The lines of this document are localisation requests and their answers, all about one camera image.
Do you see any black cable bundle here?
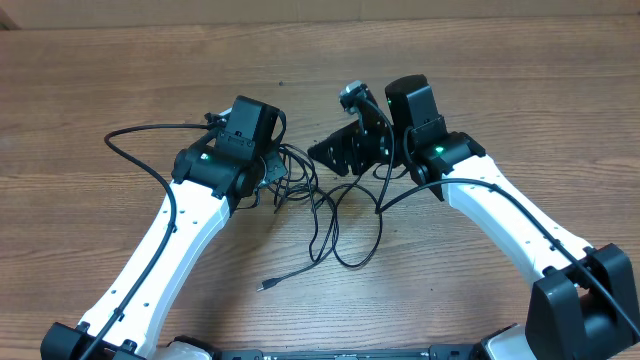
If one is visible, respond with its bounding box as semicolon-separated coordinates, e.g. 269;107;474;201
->
256;143;384;293

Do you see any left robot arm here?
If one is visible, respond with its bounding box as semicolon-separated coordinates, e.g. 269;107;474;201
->
40;96;286;360

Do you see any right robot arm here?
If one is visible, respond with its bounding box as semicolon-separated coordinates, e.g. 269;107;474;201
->
308;74;639;359

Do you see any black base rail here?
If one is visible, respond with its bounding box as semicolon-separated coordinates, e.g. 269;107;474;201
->
213;344;476;360

